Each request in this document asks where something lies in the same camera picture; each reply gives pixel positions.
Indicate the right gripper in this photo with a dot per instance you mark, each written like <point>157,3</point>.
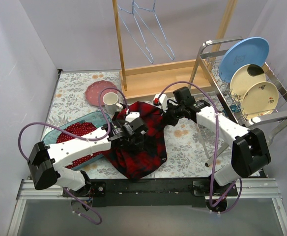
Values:
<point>169,115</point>

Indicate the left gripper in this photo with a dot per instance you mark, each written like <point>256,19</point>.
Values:
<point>135,141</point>

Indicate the red plaid skirt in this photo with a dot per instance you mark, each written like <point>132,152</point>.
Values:
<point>148,153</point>

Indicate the blue wire hanger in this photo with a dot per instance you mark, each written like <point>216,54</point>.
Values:
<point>147,17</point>
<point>131,19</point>

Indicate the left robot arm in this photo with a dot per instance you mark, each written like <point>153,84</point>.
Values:
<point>48,163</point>

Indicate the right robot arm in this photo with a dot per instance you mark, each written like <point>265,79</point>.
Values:
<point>249,148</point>

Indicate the wooden hanger stand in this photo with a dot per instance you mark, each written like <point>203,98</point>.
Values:
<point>143,82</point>

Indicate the teal plastic tray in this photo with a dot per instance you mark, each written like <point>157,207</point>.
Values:
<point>79,126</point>

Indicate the white mug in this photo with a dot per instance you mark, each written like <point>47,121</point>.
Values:
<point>111,103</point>

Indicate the metal dish rack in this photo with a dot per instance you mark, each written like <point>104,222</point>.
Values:
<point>223,92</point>

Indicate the pink dotted plate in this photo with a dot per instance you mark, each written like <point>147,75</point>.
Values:
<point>93,91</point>

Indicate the floral tablecloth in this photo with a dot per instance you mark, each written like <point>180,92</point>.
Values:
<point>188,145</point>

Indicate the blue white cup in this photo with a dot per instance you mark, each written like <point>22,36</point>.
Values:
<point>234,108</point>

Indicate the cream plate black spot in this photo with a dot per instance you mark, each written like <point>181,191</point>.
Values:
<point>245,77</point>

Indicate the cream plate with flower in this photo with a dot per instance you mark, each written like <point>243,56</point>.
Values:
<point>260,99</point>

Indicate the blue plate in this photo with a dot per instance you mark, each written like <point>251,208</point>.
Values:
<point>253,50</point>

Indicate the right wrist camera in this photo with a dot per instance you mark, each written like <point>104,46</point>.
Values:
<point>161,100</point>

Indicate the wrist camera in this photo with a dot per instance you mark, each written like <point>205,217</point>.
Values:
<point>131,116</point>
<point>161,100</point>

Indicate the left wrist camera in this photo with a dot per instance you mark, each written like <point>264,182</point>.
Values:
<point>131,116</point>

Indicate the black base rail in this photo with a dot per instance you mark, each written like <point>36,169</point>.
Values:
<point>188,191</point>

